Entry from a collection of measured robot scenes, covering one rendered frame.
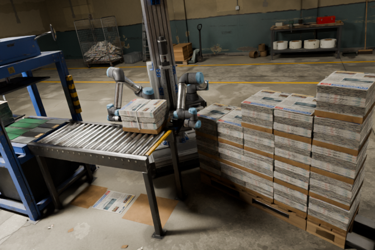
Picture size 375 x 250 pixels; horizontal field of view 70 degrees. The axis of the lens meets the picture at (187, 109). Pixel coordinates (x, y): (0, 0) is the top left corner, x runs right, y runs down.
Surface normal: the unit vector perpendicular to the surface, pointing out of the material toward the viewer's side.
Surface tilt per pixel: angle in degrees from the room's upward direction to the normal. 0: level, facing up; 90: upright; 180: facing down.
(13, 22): 90
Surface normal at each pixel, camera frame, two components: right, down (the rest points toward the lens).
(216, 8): -0.37, 0.39
